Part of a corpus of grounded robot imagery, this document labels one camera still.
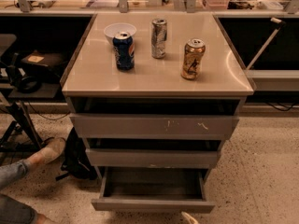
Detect pale gripper finger tip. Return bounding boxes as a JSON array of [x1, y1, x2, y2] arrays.
[[181, 212, 199, 224]]

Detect grey bottom drawer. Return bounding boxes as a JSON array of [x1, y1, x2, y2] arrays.
[[92, 167, 215, 214]]

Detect grey drawer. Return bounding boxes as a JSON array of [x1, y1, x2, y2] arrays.
[[70, 113, 238, 140], [86, 148, 220, 169], [92, 167, 215, 214]]

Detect grey middle drawer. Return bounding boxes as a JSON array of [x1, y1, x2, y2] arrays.
[[86, 148, 220, 169]]

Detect grey drawer cabinet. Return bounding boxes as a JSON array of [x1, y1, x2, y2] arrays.
[[59, 12, 256, 185]]

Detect grey top drawer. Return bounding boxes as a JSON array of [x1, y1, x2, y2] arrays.
[[70, 113, 238, 140]]

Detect black backpack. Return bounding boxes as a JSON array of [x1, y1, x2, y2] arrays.
[[55, 128, 97, 181]]

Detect beige shoe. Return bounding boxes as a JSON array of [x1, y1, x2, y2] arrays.
[[26, 137, 65, 167]]

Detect gold crumpled can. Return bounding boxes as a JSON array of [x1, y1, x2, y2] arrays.
[[181, 38, 206, 80]]

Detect blue jeans leg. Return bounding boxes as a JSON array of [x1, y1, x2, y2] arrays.
[[0, 160, 31, 189]]

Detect blue Pepsi can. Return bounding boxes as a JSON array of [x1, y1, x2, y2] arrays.
[[112, 32, 135, 71]]

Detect silver crumpled can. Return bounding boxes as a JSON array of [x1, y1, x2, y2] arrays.
[[151, 18, 167, 59]]

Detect white bowl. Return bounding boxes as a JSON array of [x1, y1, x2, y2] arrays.
[[104, 22, 136, 45]]

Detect black headphones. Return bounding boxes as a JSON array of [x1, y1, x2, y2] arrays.
[[6, 53, 41, 93]]

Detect dark box with label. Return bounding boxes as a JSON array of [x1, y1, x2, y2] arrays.
[[21, 50, 68, 82]]

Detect black stand frame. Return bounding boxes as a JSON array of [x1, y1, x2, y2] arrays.
[[0, 102, 43, 153]]

